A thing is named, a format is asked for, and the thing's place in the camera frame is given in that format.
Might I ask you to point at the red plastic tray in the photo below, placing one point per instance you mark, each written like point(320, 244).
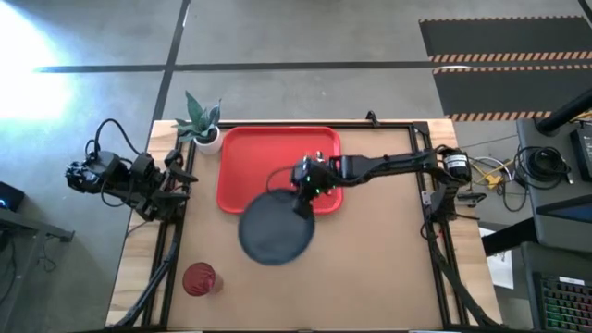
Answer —
point(259, 157)

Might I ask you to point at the black pole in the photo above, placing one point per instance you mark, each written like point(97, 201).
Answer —
point(569, 111)

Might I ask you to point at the grey side desk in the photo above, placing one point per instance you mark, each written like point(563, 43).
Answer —
point(550, 196)

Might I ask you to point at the green leafy plant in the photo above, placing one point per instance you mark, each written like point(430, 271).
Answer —
point(196, 115)

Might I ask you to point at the grey keyboard desk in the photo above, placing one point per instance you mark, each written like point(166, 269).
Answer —
point(555, 259)

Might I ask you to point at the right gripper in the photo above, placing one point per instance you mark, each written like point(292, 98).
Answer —
point(314, 178)

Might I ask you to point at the white paper sheet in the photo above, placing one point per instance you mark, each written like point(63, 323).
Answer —
point(501, 268)

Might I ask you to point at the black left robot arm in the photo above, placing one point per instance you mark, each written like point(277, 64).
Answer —
point(113, 178)

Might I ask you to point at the red faceted cup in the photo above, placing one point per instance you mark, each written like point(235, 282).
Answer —
point(199, 279)

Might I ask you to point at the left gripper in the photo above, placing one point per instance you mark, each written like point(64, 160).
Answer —
point(145, 173)

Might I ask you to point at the black box with blue light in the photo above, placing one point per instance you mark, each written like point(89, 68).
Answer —
point(11, 196)

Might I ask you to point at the black electronic device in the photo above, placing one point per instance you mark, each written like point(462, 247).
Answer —
point(583, 152)

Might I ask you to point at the blue round plate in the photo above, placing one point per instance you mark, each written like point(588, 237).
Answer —
point(273, 231)

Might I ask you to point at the white plant pot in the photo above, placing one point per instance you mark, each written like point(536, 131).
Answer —
point(212, 147)

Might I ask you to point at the black hazard-striped floor mat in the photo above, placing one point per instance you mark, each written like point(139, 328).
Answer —
point(509, 90)
point(504, 37)

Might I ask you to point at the backlit computer keyboard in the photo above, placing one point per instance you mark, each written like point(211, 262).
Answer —
point(566, 305)

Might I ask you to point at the black aluminium table frame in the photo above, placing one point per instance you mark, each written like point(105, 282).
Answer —
point(168, 296)

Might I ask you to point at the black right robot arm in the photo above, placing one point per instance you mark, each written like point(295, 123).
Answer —
point(393, 164)

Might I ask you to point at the black frame bracket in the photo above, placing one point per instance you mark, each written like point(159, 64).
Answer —
point(371, 118)

